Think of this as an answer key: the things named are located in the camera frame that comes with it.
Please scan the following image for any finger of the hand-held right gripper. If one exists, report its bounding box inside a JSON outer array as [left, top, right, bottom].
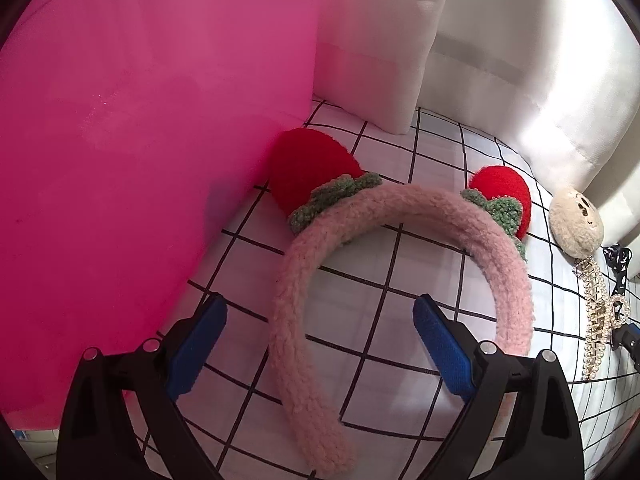
[[607, 322, 640, 375]]

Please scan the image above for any white black grid tablecloth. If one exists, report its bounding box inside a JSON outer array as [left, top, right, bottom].
[[125, 97, 640, 480]]

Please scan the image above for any beige plush face hair clip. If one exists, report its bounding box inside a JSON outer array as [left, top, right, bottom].
[[549, 186, 605, 256]]

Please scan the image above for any pink fuzzy strawberry headband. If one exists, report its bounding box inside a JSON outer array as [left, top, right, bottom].
[[267, 128, 535, 476]]

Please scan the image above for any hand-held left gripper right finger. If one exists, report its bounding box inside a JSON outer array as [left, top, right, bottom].
[[412, 294, 586, 480]]

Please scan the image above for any pearl claw hair clip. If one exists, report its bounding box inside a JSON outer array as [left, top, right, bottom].
[[572, 255, 628, 382]]

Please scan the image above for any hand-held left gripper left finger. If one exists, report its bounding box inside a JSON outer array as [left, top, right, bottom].
[[56, 292, 228, 480]]

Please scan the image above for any white curtain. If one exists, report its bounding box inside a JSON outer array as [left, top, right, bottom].
[[310, 0, 640, 281]]

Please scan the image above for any pink plastic basin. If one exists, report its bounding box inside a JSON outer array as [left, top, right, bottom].
[[0, 0, 321, 431]]

